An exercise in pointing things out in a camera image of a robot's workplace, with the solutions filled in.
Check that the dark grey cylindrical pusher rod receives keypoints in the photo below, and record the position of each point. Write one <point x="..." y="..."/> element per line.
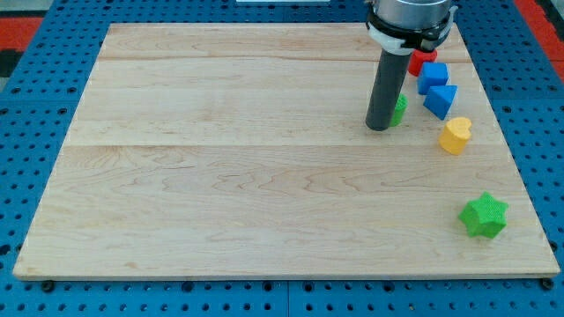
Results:
<point x="389" y="79"/>

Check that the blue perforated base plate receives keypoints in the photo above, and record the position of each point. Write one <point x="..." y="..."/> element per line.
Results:
<point x="42" y="93"/>

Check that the red block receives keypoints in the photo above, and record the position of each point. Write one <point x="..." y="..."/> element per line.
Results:
<point x="418" y="58"/>

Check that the green cylinder block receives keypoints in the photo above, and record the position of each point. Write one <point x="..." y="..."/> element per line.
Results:
<point x="400" y="108"/>

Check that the green star block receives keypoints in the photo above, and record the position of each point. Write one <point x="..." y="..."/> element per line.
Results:
<point x="484" y="216"/>

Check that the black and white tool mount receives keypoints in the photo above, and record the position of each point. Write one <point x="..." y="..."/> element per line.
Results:
<point x="402" y="28"/>

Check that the blue triangle block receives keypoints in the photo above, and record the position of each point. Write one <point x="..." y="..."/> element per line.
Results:
<point x="439" y="99"/>

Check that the blue cube block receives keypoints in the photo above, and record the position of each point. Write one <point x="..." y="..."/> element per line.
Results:
<point x="432" y="74"/>

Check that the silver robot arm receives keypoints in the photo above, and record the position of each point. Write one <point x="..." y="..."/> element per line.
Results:
<point x="401" y="27"/>

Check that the yellow heart block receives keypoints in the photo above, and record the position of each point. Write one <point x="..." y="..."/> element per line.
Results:
<point x="455" y="135"/>

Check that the wooden board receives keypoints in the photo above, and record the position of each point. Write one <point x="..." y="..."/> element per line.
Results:
<point x="240" y="152"/>

